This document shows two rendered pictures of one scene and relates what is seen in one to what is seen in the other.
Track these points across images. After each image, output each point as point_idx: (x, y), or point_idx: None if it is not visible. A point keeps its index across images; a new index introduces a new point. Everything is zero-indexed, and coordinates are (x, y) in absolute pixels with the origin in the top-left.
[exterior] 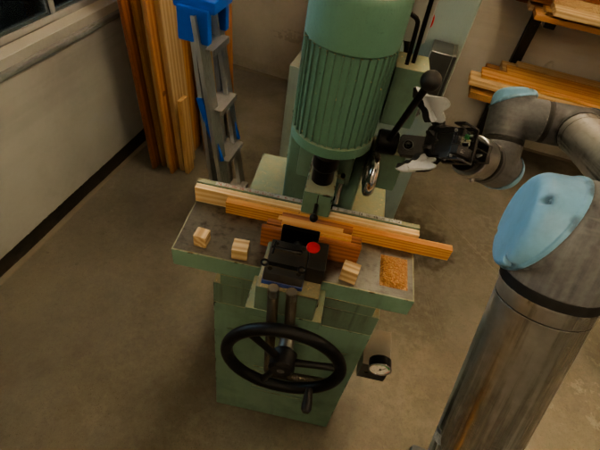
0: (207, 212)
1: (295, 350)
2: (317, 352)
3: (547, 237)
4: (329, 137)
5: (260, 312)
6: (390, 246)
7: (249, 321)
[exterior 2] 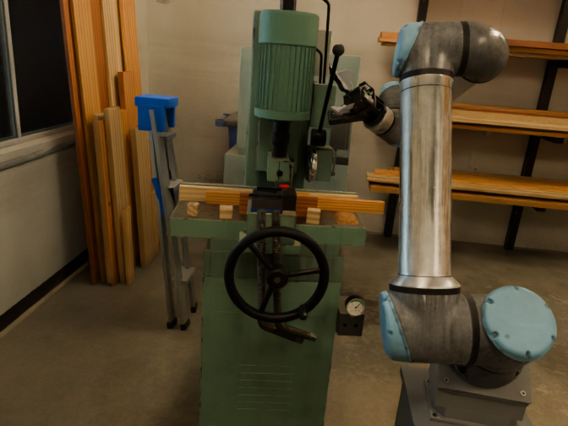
0: None
1: None
2: (298, 321)
3: (410, 36)
4: (282, 103)
5: None
6: (338, 209)
7: None
